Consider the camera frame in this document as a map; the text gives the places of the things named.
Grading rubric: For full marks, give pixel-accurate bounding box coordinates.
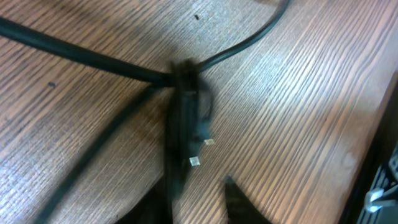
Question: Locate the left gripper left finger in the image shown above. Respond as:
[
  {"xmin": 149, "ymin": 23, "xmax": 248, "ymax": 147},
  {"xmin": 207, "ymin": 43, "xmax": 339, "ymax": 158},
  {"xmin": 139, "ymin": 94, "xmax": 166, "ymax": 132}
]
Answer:
[{"xmin": 115, "ymin": 178, "xmax": 173, "ymax": 224}]

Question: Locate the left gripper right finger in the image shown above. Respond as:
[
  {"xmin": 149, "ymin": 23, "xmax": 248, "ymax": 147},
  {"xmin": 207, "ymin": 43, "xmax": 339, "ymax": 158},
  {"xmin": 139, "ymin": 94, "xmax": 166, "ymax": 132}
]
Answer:
[{"xmin": 224, "ymin": 177, "xmax": 271, "ymax": 224}]

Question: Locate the black cable bundle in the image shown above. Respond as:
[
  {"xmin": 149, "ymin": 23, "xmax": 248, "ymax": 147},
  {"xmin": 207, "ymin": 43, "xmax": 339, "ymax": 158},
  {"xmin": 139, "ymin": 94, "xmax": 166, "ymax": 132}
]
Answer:
[{"xmin": 0, "ymin": 0, "xmax": 292, "ymax": 224}]

